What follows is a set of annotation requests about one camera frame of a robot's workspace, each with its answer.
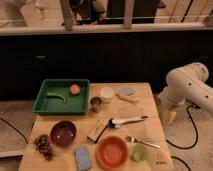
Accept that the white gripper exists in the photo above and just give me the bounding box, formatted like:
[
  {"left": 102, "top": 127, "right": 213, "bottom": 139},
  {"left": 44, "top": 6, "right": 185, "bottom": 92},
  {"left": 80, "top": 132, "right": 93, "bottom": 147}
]
[{"left": 158, "top": 93, "right": 177, "bottom": 127}]

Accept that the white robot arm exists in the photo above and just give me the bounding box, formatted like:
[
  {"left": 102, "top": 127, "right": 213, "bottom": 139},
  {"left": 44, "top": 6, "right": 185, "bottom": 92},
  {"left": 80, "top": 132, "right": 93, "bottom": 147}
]
[{"left": 158, "top": 62, "right": 213, "bottom": 128}]

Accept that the orange bowl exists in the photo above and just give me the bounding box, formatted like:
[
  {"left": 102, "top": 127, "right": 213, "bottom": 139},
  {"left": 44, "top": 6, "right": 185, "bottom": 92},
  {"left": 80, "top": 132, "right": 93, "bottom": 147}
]
[{"left": 95, "top": 136, "right": 128, "bottom": 170}]

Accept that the purple bowl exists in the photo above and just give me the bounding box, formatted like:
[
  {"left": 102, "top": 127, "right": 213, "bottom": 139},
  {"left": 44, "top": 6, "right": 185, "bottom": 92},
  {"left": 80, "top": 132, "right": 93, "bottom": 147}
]
[{"left": 50, "top": 121, "right": 76, "bottom": 147}]

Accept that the silver fork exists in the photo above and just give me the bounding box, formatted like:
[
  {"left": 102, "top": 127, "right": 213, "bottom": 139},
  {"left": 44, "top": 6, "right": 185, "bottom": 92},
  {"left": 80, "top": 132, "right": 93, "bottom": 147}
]
[{"left": 125, "top": 135, "right": 160, "bottom": 148}]

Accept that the green cup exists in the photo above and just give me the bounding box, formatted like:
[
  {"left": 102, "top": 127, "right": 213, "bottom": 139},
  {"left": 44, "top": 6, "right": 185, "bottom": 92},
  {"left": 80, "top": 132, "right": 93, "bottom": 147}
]
[{"left": 130, "top": 144, "right": 148, "bottom": 162}]

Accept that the grey blue cloth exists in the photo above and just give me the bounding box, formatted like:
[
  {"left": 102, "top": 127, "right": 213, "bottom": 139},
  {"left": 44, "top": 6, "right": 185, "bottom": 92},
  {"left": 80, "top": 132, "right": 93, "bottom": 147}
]
[{"left": 117, "top": 87, "right": 135, "bottom": 96}]

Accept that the white cup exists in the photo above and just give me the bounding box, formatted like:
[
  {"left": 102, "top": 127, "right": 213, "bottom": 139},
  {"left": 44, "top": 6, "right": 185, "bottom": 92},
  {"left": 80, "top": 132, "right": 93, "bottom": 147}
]
[{"left": 100, "top": 87, "right": 115, "bottom": 103}]

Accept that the small metal cup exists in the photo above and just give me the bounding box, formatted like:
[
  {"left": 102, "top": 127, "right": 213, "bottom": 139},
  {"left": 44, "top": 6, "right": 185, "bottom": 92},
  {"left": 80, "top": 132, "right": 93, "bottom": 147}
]
[{"left": 90, "top": 97, "right": 102, "bottom": 113}]

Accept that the white rectangular box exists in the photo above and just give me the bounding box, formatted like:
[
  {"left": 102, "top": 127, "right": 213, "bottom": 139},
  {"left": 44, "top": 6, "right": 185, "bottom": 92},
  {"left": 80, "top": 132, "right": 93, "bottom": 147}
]
[{"left": 87, "top": 120, "right": 108, "bottom": 143}]

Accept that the blue sponge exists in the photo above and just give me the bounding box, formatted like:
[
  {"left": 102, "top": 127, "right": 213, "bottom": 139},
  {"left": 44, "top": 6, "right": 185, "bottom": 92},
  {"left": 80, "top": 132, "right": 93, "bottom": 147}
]
[{"left": 74, "top": 146, "right": 92, "bottom": 171}]

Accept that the orange fruit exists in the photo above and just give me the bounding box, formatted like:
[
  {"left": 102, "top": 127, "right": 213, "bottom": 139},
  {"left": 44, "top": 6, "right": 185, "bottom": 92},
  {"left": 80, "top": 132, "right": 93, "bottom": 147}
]
[{"left": 69, "top": 84, "right": 81, "bottom": 95}]

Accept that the green plastic tray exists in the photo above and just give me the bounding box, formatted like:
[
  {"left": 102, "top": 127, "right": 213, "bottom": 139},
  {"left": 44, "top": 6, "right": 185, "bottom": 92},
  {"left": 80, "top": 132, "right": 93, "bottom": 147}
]
[{"left": 33, "top": 79, "right": 90, "bottom": 115}]

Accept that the green bean pod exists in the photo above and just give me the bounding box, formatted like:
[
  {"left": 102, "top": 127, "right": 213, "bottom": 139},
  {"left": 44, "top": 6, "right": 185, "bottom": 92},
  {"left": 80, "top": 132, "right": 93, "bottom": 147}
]
[{"left": 46, "top": 92, "right": 66, "bottom": 103}]

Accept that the red grape bunch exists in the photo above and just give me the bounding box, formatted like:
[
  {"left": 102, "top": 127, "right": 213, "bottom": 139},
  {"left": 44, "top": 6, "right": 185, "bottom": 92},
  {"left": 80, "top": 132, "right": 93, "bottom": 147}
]
[{"left": 34, "top": 134, "right": 53, "bottom": 161}]

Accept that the black cable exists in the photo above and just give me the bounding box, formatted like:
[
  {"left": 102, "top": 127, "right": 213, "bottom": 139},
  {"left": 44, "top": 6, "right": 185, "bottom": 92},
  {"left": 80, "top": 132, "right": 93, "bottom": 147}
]
[
  {"left": 165, "top": 103, "right": 200, "bottom": 171},
  {"left": 0, "top": 116, "right": 30, "bottom": 145}
]

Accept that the black cable left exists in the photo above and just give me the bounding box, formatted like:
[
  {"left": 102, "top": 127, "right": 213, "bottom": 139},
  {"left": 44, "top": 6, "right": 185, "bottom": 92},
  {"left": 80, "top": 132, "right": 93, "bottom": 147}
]
[{"left": 0, "top": 116, "right": 30, "bottom": 145}]

